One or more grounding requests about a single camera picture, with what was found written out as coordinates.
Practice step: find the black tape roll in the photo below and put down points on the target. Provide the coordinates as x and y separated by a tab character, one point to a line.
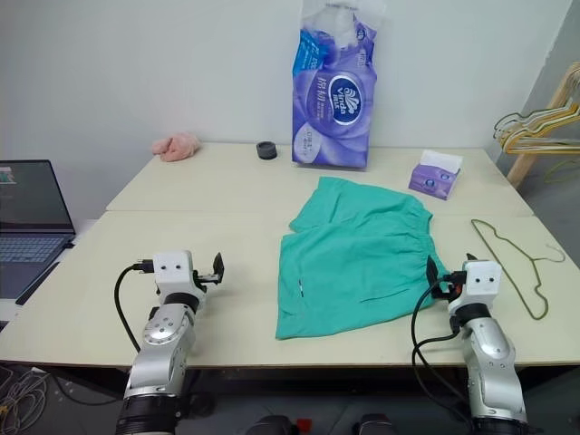
266	151

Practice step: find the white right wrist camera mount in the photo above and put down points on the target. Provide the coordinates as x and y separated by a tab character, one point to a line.
482	283

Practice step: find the purple Vinda tissue roll pack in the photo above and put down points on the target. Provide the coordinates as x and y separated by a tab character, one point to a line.
333	113

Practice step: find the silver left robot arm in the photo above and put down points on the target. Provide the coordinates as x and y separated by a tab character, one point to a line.
158	335

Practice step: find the yellow clothes hanger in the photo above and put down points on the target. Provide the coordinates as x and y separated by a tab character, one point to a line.
544	128

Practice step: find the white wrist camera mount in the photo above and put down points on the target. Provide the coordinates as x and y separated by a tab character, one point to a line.
172	269
482	283

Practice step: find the dark rounded shape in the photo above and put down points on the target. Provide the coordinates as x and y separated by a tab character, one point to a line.
272	426
374	426

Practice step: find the pink fluffy cloth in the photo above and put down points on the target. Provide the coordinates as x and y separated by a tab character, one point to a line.
176	147

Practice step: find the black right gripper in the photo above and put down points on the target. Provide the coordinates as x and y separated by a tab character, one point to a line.
453	287

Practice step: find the dark grey laptop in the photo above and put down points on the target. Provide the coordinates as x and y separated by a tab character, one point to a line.
31	208

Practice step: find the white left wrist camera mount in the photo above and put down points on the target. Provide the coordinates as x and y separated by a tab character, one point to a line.
172	269

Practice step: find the dark green clothes hanger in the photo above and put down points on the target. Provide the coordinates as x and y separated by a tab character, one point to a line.
503	119

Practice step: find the white clothes hanger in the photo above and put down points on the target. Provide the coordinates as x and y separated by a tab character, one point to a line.
544	142

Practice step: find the light wooden clothes rack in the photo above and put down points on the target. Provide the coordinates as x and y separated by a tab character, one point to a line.
525	163

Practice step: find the purple tissue box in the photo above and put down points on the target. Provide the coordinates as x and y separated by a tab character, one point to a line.
432	181

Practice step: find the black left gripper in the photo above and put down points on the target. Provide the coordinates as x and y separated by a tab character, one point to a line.
206	281

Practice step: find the green shorts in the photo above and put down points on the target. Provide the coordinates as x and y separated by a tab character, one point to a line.
353	263

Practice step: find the small red block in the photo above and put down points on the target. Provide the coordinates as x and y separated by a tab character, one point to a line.
304	425

